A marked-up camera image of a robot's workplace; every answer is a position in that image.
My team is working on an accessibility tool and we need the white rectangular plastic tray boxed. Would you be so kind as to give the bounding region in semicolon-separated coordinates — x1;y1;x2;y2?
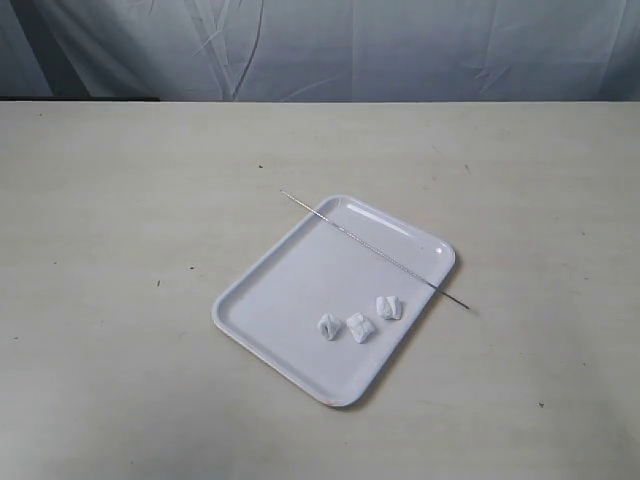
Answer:
212;195;456;407

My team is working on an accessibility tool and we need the grey-blue backdrop curtain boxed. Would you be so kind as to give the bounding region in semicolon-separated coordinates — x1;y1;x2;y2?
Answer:
1;1;639;102

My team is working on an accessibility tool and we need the white marshmallow piece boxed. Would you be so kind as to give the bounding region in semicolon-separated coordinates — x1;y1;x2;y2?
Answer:
346;313;376;344
376;296;403;321
317;313;342;341

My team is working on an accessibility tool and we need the thin metal skewer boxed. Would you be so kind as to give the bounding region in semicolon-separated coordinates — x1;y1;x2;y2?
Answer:
279;189;478;314

